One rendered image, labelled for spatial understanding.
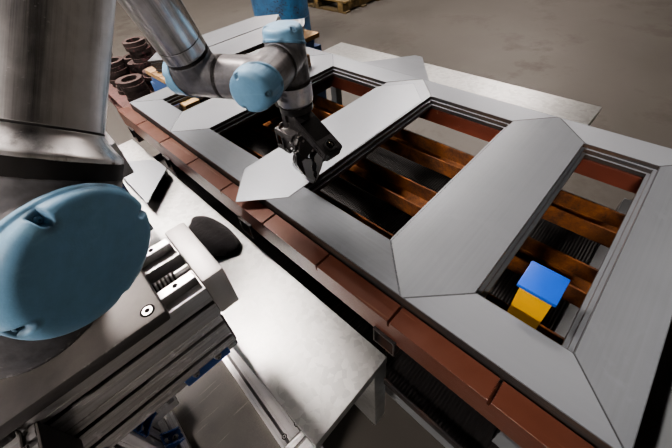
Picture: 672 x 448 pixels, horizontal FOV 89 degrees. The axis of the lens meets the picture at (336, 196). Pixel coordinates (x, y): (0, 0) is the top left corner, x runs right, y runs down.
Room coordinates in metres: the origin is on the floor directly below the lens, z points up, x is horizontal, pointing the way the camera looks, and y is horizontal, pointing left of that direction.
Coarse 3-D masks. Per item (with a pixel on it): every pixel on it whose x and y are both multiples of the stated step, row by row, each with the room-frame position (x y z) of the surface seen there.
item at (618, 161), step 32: (160, 128) 1.04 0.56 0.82; (224, 128) 0.99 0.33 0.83; (384, 128) 0.85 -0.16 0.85; (352, 160) 0.74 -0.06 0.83; (576, 160) 0.63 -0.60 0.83; (608, 160) 0.62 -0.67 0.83; (640, 192) 0.51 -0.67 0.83; (512, 256) 0.38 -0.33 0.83; (608, 256) 0.35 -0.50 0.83; (384, 288) 0.34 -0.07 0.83; (480, 288) 0.31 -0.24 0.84; (576, 320) 0.24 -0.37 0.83; (512, 384) 0.16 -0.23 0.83
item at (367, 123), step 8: (336, 112) 0.97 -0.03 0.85; (344, 112) 0.97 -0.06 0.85; (352, 112) 0.96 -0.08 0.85; (360, 112) 0.95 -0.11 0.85; (344, 120) 0.92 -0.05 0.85; (352, 120) 0.91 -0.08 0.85; (360, 120) 0.91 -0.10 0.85; (368, 120) 0.90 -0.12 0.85; (376, 120) 0.90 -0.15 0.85; (360, 128) 0.86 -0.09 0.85; (368, 128) 0.86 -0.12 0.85; (376, 128) 0.85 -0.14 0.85
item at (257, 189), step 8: (248, 176) 0.70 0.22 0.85; (256, 176) 0.69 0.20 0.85; (240, 184) 0.67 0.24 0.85; (248, 184) 0.67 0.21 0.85; (256, 184) 0.66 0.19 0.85; (264, 184) 0.66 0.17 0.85; (248, 192) 0.63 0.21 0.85; (256, 192) 0.63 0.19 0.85; (264, 192) 0.63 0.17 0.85; (272, 192) 0.62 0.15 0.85; (280, 192) 0.62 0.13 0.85
